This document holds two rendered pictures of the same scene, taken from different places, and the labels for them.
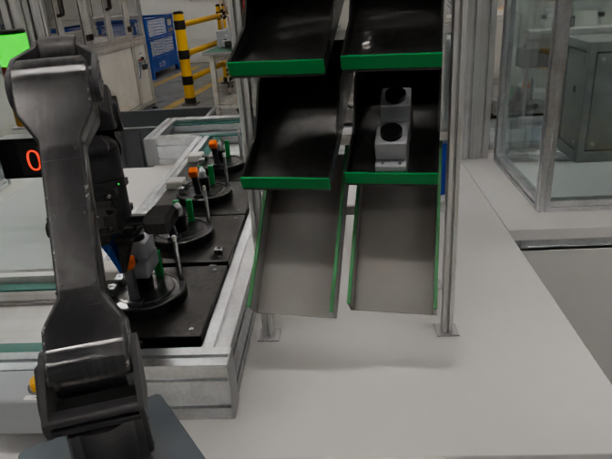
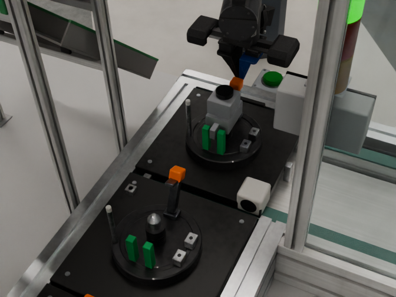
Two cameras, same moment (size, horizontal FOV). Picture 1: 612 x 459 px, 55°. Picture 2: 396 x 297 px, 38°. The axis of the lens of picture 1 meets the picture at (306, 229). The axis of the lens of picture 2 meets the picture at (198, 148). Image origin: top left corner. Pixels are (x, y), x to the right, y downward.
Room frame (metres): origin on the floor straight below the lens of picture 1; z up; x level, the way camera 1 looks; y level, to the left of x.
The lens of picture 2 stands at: (1.60, 0.53, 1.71)
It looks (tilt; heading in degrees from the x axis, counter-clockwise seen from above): 45 degrees down; 203
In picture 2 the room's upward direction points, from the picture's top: 2 degrees counter-clockwise
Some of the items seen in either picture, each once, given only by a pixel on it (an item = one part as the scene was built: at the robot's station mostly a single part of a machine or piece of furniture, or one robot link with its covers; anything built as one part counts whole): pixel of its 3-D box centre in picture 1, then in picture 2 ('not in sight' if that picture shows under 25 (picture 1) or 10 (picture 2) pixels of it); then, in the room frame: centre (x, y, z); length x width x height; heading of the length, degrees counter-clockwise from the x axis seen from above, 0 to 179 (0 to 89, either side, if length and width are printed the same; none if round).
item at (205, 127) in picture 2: (158, 263); (206, 137); (0.93, 0.27, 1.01); 0.01 x 0.01 x 0.05; 86
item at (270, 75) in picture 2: not in sight; (272, 80); (0.68, 0.31, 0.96); 0.04 x 0.04 x 0.02
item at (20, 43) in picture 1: (13, 49); not in sight; (1.02, 0.46, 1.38); 0.05 x 0.05 x 0.05
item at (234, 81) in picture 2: (132, 276); (234, 99); (0.84, 0.29, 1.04); 0.04 x 0.02 x 0.08; 176
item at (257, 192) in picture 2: (112, 273); (253, 196); (0.99, 0.37, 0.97); 0.05 x 0.05 x 0.04; 86
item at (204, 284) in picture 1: (147, 303); (223, 145); (0.89, 0.28, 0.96); 0.24 x 0.24 x 0.02; 86
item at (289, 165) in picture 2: not in sight; (287, 171); (0.90, 0.41, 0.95); 0.01 x 0.01 x 0.04; 86
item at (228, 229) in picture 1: (178, 219); (155, 231); (1.14, 0.27, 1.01); 0.24 x 0.24 x 0.13; 86
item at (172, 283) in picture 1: (146, 293); (224, 138); (0.89, 0.28, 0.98); 0.14 x 0.14 x 0.02
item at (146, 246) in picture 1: (139, 249); (221, 108); (0.90, 0.28, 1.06); 0.08 x 0.04 x 0.07; 176
